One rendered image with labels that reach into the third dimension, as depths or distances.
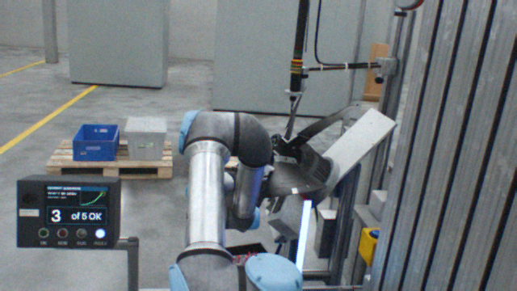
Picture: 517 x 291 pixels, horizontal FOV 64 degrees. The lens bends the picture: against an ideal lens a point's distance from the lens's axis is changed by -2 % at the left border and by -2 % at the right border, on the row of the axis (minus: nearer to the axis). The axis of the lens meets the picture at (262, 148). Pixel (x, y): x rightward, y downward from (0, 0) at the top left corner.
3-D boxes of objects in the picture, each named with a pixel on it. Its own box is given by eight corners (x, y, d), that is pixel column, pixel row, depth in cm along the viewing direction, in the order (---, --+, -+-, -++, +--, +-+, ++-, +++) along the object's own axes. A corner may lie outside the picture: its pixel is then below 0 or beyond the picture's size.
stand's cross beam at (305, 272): (327, 276, 205) (328, 268, 203) (329, 280, 201) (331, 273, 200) (290, 276, 201) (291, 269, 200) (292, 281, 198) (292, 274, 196)
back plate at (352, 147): (262, 199, 213) (260, 198, 213) (362, 102, 204) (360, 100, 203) (282, 259, 163) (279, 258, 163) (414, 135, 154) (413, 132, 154)
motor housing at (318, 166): (290, 192, 193) (270, 175, 188) (326, 158, 190) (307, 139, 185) (301, 217, 171) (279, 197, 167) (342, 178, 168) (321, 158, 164)
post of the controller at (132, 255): (139, 289, 134) (138, 236, 127) (137, 296, 131) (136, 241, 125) (129, 289, 133) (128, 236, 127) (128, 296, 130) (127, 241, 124)
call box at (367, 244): (399, 253, 149) (405, 226, 145) (412, 270, 139) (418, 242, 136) (356, 253, 146) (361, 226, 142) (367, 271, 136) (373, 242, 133)
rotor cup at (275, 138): (275, 169, 183) (254, 150, 179) (299, 145, 181) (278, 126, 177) (281, 183, 169) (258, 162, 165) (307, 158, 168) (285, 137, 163)
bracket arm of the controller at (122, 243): (139, 245, 128) (138, 236, 128) (137, 250, 126) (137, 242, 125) (57, 244, 124) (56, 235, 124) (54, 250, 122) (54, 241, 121)
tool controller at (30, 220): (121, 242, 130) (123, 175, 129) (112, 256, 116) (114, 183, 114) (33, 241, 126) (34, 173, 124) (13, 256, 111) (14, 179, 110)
